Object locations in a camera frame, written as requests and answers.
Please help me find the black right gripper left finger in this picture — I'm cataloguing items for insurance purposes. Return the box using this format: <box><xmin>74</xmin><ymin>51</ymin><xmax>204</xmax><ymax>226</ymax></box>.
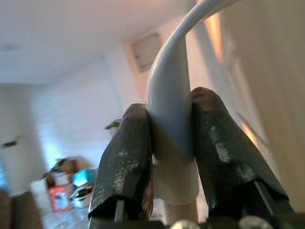
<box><xmin>87</xmin><ymin>103</ymin><xmax>153</xmax><ymax>221</ymax></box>

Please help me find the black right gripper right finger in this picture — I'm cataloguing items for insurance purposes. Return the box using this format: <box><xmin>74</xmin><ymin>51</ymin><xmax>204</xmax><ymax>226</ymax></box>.
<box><xmin>190</xmin><ymin>86</ymin><xmax>289</xmax><ymax>219</ymax></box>

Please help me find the beige long-handled dustpan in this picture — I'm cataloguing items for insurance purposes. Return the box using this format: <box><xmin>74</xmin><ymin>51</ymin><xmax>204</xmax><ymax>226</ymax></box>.
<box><xmin>143</xmin><ymin>0</ymin><xmax>241</xmax><ymax>225</ymax></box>

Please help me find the green plant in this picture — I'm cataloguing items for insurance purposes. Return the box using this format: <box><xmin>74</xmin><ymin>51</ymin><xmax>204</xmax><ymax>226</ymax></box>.
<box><xmin>104</xmin><ymin>119</ymin><xmax>123</xmax><ymax>134</ymax></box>

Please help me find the light blue box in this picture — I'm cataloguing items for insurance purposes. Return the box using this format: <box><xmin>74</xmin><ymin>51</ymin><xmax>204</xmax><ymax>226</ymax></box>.
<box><xmin>72</xmin><ymin>167</ymin><xmax>99</xmax><ymax>187</ymax></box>

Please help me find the white and black round appliance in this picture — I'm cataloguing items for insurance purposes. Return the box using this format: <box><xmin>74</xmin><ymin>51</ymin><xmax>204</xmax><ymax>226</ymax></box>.
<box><xmin>70</xmin><ymin>185</ymin><xmax>95</xmax><ymax>208</ymax></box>

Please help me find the open brown cardboard box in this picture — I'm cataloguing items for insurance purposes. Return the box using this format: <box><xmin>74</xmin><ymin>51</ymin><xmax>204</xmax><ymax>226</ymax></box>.
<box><xmin>44</xmin><ymin>156</ymin><xmax>83</xmax><ymax>182</ymax></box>

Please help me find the red box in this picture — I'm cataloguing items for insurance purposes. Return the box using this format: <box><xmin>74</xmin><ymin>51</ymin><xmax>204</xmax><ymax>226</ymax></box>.
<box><xmin>49</xmin><ymin>185</ymin><xmax>72</xmax><ymax>212</ymax></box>

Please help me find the light wooden cabinet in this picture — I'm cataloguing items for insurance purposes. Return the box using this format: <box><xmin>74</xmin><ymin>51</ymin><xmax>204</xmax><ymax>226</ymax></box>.
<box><xmin>188</xmin><ymin>0</ymin><xmax>305</xmax><ymax>215</ymax></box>

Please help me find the plain white box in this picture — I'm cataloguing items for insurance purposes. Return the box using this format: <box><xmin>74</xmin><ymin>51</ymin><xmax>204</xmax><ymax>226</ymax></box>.
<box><xmin>30</xmin><ymin>180</ymin><xmax>52</xmax><ymax>213</ymax></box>

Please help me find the dark brown sofa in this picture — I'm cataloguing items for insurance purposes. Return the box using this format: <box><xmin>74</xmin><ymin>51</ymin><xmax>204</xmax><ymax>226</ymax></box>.
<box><xmin>0</xmin><ymin>188</ymin><xmax>46</xmax><ymax>229</ymax></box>

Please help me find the beige wall fuse panel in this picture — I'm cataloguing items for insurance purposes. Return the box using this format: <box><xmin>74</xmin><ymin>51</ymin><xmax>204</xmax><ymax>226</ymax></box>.
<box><xmin>130</xmin><ymin>32</ymin><xmax>164</xmax><ymax>73</ymax></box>

